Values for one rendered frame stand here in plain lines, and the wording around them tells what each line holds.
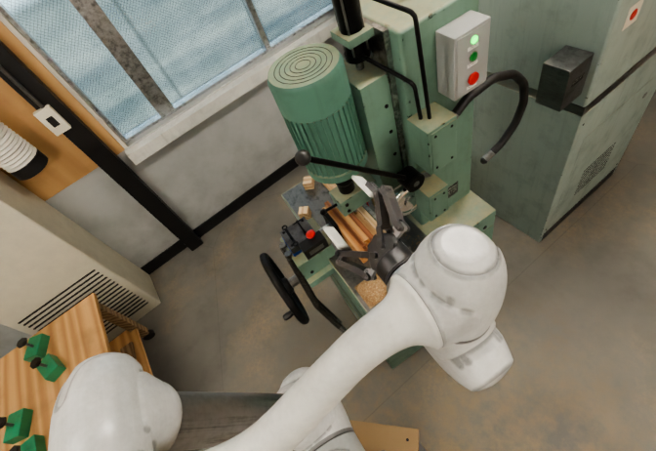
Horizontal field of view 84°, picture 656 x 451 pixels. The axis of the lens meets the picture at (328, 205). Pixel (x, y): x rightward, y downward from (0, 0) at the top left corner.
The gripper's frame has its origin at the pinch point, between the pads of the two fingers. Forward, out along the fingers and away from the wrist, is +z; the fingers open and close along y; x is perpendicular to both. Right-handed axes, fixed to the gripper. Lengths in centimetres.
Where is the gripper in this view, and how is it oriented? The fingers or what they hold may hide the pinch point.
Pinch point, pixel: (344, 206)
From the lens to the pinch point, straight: 78.5
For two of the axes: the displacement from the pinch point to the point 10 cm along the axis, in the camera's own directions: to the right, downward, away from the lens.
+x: -7.5, -0.7, -6.6
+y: 4.4, -8.0, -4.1
